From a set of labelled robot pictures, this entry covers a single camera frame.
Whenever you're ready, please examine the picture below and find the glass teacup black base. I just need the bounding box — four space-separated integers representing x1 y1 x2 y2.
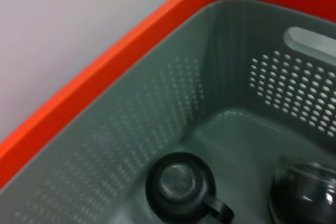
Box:
145 152 235 224
267 155 336 224

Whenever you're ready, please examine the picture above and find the grey perforated storage bin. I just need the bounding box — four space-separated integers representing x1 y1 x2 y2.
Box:
0 0 336 224

